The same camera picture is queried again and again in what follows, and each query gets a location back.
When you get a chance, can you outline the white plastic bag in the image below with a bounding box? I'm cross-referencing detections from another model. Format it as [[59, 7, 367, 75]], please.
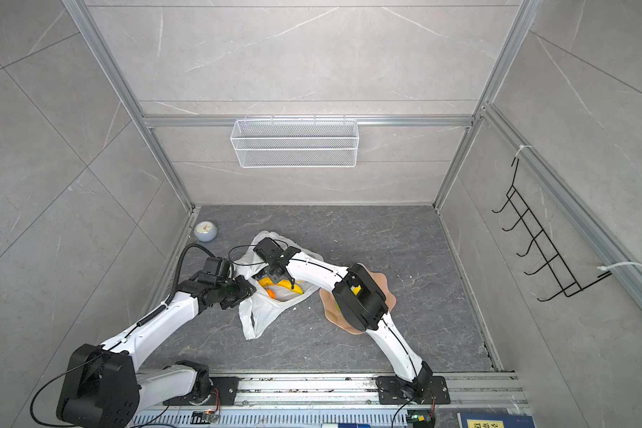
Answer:
[[231, 231, 319, 340]]

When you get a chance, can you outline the yellow fake banana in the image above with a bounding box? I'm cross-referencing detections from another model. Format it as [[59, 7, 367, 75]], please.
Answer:
[[258, 276, 304, 294]]

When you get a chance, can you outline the pink shell-shaped bowl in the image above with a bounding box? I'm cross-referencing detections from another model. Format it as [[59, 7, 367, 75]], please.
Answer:
[[319, 271, 397, 335]]

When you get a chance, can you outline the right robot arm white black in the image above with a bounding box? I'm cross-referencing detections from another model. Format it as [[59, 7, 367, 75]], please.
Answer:
[[254, 237, 433, 403]]

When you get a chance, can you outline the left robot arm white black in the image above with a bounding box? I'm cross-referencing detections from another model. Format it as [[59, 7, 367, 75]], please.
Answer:
[[55, 258, 256, 427]]

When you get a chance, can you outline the small grey-white round pot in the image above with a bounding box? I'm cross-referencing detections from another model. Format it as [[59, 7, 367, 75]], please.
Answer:
[[193, 220, 218, 243]]

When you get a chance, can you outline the blue yellow label box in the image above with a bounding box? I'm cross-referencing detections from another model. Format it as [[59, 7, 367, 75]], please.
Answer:
[[458, 413, 535, 428]]

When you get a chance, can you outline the white zip tie upper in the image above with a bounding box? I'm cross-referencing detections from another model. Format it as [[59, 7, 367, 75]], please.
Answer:
[[511, 144, 533, 167]]

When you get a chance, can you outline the white zip tie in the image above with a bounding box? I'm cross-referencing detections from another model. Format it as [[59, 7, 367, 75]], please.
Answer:
[[511, 144, 533, 167], [597, 260, 642, 272]]

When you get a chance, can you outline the white zip tie lower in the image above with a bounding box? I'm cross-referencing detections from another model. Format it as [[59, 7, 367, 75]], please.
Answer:
[[597, 260, 642, 272]]

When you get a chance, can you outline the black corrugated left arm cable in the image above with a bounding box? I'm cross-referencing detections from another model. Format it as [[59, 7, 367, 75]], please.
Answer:
[[164, 243, 216, 309]]

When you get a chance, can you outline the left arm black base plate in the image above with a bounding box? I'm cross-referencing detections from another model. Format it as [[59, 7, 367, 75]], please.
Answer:
[[162, 376, 240, 407]]

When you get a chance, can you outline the white wire mesh basket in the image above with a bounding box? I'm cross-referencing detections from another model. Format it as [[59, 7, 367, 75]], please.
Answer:
[[230, 119, 360, 169]]

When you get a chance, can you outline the white slotted cable duct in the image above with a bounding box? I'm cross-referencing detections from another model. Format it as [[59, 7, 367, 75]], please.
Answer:
[[130, 409, 408, 427]]

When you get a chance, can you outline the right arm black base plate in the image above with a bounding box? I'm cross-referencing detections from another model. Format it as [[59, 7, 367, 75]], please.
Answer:
[[376, 376, 451, 405]]

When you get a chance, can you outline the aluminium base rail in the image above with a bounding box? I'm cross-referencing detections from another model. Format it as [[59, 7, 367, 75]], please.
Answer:
[[212, 372, 530, 413]]

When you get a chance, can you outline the black wire hook rack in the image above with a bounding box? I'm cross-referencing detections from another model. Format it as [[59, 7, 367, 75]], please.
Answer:
[[491, 158, 613, 302]]

